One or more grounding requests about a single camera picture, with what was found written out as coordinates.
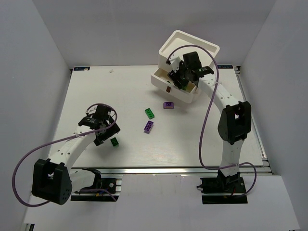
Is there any purple sloped lego brick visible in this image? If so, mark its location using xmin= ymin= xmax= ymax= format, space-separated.
xmin=163 ymin=102 xmax=174 ymax=109

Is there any blue label sticker left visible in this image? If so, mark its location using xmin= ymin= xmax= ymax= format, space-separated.
xmin=73 ymin=66 xmax=90 ymax=71

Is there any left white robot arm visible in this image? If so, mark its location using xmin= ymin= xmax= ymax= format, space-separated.
xmin=32 ymin=103 xmax=120 ymax=205

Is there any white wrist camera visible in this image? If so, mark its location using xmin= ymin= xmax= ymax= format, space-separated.
xmin=166 ymin=56 xmax=181 ymax=73
xmin=85 ymin=106 xmax=97 ymax=115

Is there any white three-drawer storage box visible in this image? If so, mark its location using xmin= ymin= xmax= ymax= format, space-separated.
xmin=151 ymin=30 xmax=220 ymax=103

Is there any blue label sticker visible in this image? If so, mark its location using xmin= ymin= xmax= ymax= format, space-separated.
xmin=73 ymin=66 xmax=90 ymax=71
xmin=218 ymin=64 xmax=233 ymax=69

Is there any purple long lego brick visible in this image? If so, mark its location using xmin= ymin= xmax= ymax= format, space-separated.
xmin=144 ymin=120 xmax=154 ymax=134

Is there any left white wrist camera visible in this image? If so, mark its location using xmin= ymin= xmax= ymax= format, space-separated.
xmin=85 ymin=106 xmax=97 ymax=115

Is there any green 2x2 lego brick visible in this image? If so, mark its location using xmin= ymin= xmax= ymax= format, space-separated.
xmin=110 ymin=137 xmax=119 ymax=147

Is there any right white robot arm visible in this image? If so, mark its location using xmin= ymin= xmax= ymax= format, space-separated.
xmin=166 ymin=51 xmax=252 ymax=181

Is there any green long lego brick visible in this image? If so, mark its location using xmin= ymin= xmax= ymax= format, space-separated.
xmin=145 ymin=108 xmax=154 ymax=119

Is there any aluminium rail front edge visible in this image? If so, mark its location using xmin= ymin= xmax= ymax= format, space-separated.
xmin=69 ymin=166 xmax=272 ymax=176

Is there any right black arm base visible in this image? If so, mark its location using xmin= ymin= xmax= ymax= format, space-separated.
xmin=196 ymin=177 xmax=248 ymax=205

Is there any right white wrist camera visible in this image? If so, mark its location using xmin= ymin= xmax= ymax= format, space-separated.
xmin=166 ymin=56 xmax=181 ymax=73

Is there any blue label sticker right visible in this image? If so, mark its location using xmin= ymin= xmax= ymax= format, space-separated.
xmin=218 ymin=64 xmax=233 ymax=69

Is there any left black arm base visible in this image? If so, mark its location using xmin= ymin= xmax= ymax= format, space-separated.
xmin=70 ymin=168 xmax=121 ymax=202

